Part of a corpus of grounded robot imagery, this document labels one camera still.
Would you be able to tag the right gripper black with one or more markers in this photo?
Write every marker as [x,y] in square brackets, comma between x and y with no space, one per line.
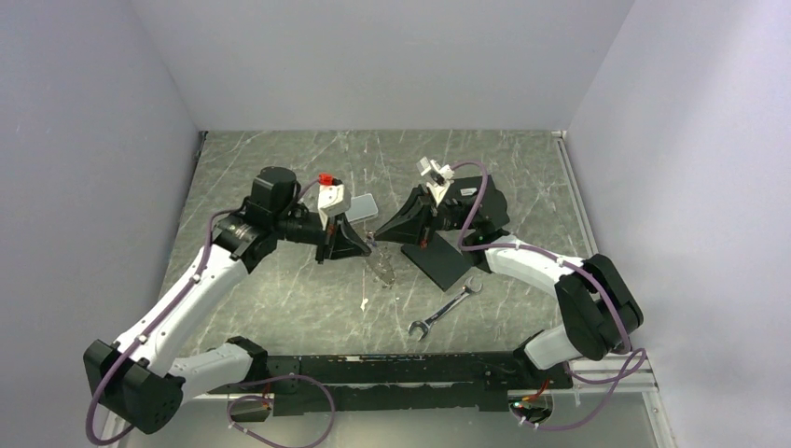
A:
[404,228]

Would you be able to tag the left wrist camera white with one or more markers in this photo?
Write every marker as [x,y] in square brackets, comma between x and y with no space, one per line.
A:
[333,198]

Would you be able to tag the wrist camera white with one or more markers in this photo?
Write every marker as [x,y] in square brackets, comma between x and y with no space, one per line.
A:
[438,179]
[333,198]

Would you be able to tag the small white grey box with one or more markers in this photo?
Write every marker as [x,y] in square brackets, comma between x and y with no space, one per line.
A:
[363,207]

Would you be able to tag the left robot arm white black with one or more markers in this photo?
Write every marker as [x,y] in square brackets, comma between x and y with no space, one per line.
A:
[185,309]

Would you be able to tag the bunch of steel keyrings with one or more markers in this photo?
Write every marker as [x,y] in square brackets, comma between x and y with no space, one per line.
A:
[374,242]

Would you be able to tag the silver combination wrench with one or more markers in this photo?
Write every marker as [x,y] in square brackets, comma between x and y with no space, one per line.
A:
[471,286]

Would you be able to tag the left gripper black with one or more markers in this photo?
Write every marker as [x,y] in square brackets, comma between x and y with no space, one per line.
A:
[353,246]

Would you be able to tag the black box with label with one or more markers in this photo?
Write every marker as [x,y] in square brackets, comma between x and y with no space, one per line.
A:
[465,190]

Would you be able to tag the aluminium frame rail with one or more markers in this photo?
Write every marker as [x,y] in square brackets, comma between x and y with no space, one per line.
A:
[606,374]

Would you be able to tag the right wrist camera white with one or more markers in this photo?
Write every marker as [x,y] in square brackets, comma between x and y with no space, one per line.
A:
[438,179]

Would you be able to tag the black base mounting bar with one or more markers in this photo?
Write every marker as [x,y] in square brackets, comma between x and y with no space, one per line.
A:
[485,381]

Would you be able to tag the black rectangular pad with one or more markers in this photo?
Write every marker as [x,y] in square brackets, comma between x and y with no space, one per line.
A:
[438,260]

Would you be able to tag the numbered metal ring disc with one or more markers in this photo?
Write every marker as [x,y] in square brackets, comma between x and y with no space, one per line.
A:
[379,262]

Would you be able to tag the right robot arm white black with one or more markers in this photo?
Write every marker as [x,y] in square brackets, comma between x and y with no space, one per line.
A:
[598,311]

